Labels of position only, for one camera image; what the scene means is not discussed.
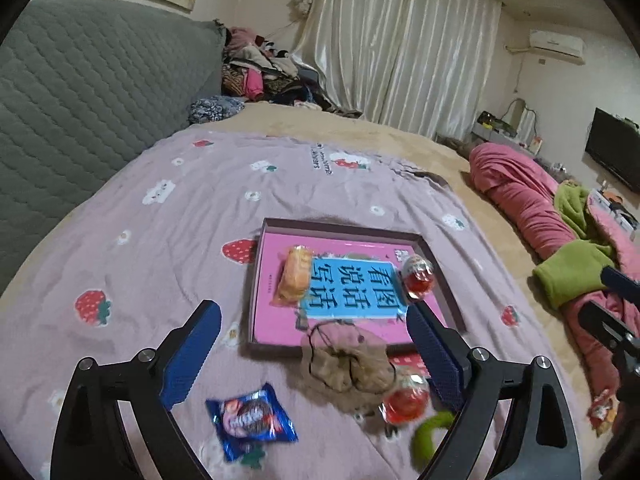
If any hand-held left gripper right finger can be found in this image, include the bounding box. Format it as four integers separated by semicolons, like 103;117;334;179
406;302;583;480

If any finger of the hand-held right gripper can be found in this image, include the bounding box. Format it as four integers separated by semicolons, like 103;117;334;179
600;266;640;307
577;301;640;361

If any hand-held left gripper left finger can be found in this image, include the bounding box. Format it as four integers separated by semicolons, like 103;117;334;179
50;300;223;480

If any green fuzzy scrunchie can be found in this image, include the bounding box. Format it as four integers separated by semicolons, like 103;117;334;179
410;410;457;464

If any blue cookie packet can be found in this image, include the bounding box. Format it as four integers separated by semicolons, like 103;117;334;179
206;382;299;463

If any beige mesh scrunchie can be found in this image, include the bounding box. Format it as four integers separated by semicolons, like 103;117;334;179
300;321;402;394

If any bread packet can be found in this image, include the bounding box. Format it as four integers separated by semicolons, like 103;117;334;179
274;245;319;306

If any purple cardboard tray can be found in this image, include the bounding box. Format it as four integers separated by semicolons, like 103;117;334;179
240;217;468;359

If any red snack packet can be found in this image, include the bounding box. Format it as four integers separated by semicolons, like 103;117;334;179
586;390;621;435

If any green fleece cloth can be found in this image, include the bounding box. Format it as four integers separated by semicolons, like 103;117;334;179
532;180;622;311

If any white tv cabinet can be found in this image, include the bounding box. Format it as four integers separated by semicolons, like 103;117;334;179
587;185;640;243

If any pink picture book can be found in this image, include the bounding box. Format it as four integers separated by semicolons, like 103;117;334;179
250;230;453;347

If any pink strawberry printed blanket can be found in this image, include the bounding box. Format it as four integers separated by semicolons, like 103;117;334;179
0;125;551;480

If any black flat television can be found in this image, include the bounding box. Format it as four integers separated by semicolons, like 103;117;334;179
584;107;640;193

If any pink fleece blanket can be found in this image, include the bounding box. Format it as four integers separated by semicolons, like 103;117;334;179
469;142;640;411

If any white side table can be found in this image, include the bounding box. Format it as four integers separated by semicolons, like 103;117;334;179
470;110;546;157

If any dark brown cloth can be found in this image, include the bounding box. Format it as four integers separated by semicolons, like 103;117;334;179
435;132;476;156

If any tan fleece blanket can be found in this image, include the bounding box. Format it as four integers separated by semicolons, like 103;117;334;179
235;102;621;480

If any white air conditioner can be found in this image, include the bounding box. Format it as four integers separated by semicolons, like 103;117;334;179
529;30;586;65

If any blue patterned cloth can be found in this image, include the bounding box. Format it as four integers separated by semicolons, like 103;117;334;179
187;96;247;125

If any grey quilted sofa cover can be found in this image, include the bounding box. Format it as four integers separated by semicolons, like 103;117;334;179
0;0;227;291

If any pile of clothes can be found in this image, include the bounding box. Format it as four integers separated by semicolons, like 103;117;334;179
220;25;351;112

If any cream satin curtain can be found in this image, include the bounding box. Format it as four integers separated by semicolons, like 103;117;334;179
290;0;503;138

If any arched metal frame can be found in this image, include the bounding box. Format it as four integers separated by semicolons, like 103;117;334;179
500;98;539;136

